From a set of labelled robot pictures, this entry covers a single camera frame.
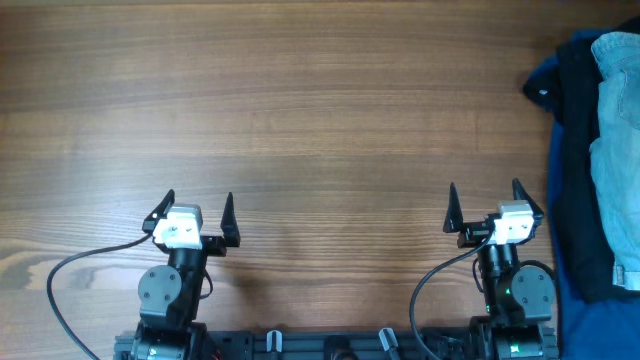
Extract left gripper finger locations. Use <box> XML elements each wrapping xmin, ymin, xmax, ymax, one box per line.
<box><xmin>220</xmin><ymin>192</ymin><xmax>241</xmax><ymax>247</ymax></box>
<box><xmin>142</xmin><ymin>189</ymin><xmax>175</xmax><ymax>233</ymax></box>

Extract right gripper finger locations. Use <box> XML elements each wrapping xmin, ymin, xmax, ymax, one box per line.
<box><xmin>443</xmin><ymin>183</ymin><xmax>464</xmax><ymax>233</ymax></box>
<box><xmin>512</xmin><ymin>178</ymin><xmax>544</xmax><ymax>220</ymax></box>

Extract light blue denim shorts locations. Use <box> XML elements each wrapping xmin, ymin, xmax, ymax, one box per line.
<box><xmin>590</xmin><ymin>32</ymin><xmax>639</xmax><ymax>291</ymax></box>

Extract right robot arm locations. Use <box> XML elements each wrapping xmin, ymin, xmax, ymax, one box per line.
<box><xmin>443</xmin><ymin>179</ymin><xmax>559</xmax><ymax>359</ymax></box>

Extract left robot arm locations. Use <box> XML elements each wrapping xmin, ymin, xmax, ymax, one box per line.
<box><xmin>124</xmin><ymin>190</ymin><xmax>241</xmax><ymax>360</ymax></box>

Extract black garment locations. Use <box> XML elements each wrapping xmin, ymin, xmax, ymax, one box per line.
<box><xmin>522</xmin><ymin>29</ymin><xmax>639</xmax><ymax>303</ymax></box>

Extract dark blue garment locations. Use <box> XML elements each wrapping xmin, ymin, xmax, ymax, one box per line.
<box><xmin>522</xmin><ymin>27</ymin><xmax>640</xmax><ymax>360</ymax></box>

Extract right black camera cable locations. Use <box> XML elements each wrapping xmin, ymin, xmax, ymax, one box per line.
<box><xmin>408</xmin><ymin>219</ymin><xmax>497</xmax><ymax>360</ymax></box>

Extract black camera cable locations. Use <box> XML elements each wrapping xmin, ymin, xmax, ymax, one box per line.
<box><xmin>408</xmin><ymin>219</ymin><xmax>497</xmax><ymax>360</ymax></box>
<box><xmin>46</xmin><ymin>232</ymin><xmax>154</xmax><ymax>360</ymax></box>

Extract left black camera cable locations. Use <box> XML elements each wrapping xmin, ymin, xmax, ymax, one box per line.
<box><xmin>46</xmin><ymin>232</ymin><xmax>154</xmax><ymax>360</ymax></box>

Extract left white rail clip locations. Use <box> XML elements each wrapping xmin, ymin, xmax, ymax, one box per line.
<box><xmin>266</xmin><ymin>330</ymin><xmax>283</xmax><ymax>354</ymax></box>

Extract white rail clip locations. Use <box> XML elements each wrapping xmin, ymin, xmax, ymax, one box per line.
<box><xmin>378</xmin><ymin>327</ymin><xmax>400</xmax><ymax>360</ymax></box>
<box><xmin>266</xmin><ymin>330</ymin><xmax>283</xmax><ymax>354</ymax></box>

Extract right white rail clip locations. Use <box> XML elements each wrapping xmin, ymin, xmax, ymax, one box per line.
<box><xmin>378</xmin><ymin>327</ymin><xmax>400</xmax><ymax>360</ymax></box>

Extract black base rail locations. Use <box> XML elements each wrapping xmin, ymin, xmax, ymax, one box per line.
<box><xmin>112</xmin><ymin>327</ymin><xmax>560</xmax><ymax>360</ymax></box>

